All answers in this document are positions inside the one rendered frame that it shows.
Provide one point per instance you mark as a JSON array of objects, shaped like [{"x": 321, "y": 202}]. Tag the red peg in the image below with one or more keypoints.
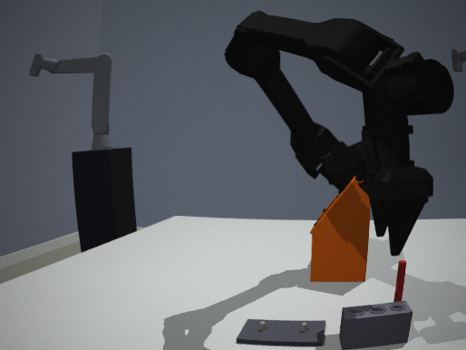
[{"x": 398, "y": 294}]

